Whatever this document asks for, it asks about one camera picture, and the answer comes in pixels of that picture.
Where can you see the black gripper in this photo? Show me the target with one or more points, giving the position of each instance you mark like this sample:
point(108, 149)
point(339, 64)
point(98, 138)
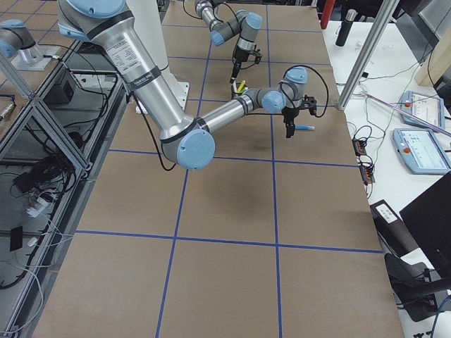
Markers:
point(290, 113)
point(239, 56)

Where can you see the blue highlighter pen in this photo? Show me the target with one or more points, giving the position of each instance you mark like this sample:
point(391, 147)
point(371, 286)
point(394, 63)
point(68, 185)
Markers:
point(304, 127)

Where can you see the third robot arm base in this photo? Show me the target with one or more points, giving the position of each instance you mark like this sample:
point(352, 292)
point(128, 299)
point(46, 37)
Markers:
point(18, 44)

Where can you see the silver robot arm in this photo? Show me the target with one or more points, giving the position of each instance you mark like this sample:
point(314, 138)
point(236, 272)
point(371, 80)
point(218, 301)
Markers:
point(185, 140)
point(243, 24)

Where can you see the yellow highlighter pen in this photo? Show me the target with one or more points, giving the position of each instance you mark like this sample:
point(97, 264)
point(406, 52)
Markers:
point(241, 85)

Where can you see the black mesh pen holder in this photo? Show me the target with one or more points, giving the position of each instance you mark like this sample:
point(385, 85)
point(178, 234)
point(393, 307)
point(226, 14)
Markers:
point(233, 89)

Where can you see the brown paper table mat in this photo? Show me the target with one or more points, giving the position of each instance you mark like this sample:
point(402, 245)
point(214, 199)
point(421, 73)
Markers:
point(274, 238)

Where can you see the red object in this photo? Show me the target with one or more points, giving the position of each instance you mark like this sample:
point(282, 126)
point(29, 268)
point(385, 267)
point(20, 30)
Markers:
point(326, 14)

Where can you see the black water bottle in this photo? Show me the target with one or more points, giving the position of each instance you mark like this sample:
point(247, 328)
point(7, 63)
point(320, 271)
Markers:
point(345, 27)

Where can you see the near teach pendant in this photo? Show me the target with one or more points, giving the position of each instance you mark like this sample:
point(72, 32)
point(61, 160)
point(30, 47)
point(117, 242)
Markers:
point(420, 151)

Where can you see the teach pendant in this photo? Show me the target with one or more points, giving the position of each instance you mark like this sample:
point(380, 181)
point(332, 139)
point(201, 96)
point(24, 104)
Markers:
point(420, 151)
point(430, 108)

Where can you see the far teach pendant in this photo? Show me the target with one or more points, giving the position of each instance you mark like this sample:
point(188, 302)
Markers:
point(430, 108)

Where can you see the black monitor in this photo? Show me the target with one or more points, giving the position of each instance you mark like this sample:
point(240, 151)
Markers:
point(428, 220)

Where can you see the aluminium frame post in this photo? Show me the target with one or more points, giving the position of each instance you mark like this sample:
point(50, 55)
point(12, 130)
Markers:
point(377, 29)

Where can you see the aluminium frame shelf rack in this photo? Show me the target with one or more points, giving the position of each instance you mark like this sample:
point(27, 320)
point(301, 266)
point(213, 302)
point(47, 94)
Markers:
point(52, 147)

